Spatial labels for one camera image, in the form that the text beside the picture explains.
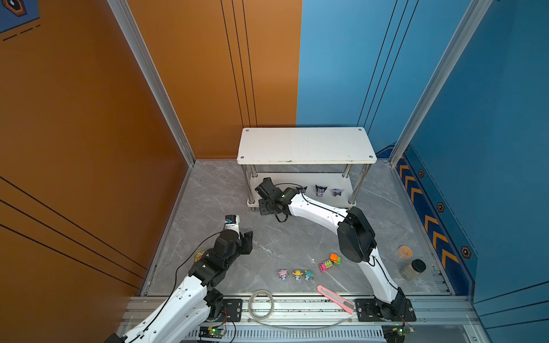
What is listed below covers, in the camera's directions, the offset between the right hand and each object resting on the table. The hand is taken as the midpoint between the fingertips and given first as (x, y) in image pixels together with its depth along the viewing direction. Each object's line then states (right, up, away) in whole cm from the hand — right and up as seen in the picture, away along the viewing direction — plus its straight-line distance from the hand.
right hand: (265, 206), depth 93 cm
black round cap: (+54, -20, -19) cm, 60 cm away
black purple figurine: (+17, +7, +1) cm, 19 cm away
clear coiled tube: (-2, -35, -20) cm, 40 cm away
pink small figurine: (+8, -23, -15) cm, 29 cm away
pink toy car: (+24, -22, -12) cm, 34 cm away
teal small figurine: (+17, -23, -15) cm, 33 cm away
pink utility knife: (+27, -31, -17) cm, 45 cm away
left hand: (-6, -8, -10) cm, 14 cm away
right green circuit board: (+45, -39, -23) cm, 64 cm away
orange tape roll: (+58, -18, -7) cm, 61 cm away
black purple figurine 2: (+25, +7, +1) cm, 25 cm away
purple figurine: (+32, +6, +1) cm, 33 cm away
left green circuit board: (-17, -39, -22) cm, 48 cm away
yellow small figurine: (+13, -24, -14) cm, 31 cm away
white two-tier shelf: (+33, +20, +27) cm, 47 cm away
